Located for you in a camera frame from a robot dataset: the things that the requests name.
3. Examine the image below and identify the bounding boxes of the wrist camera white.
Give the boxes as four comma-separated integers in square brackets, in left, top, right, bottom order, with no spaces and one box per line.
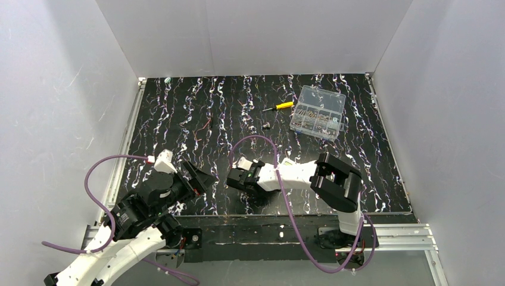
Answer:
[235,157,253,170]
[147,149,177,174]

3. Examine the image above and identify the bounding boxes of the yellow handled screwdriver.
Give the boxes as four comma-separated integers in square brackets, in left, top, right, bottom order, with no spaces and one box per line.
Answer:
[263,101,294,112]

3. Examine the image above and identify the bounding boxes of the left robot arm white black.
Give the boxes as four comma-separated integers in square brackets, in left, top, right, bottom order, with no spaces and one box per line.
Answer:
[43,161,217,285]

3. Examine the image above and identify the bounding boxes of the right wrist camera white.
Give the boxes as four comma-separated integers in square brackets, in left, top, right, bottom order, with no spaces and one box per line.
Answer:
[235,157,253,170]

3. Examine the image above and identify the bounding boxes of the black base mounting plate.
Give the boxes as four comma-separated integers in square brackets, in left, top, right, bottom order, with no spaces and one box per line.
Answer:
[144,214,379,263]

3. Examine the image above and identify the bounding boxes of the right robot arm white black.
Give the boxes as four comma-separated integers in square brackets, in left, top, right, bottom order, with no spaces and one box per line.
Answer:
[226,153,363,248]

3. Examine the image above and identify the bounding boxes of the clear plastic screw box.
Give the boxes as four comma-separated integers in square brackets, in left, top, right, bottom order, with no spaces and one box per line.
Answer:
[289,85,347,141]

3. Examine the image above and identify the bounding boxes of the aluminium frame rail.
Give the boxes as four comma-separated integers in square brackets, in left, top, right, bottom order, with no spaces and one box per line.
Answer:
[73,78,148,286]

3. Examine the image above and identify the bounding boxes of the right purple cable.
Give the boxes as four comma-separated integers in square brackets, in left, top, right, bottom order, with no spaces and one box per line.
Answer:
[227,135,377,275]

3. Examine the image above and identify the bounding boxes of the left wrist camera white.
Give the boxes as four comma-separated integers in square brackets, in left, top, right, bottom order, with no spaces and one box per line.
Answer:
[147,149,177,174]

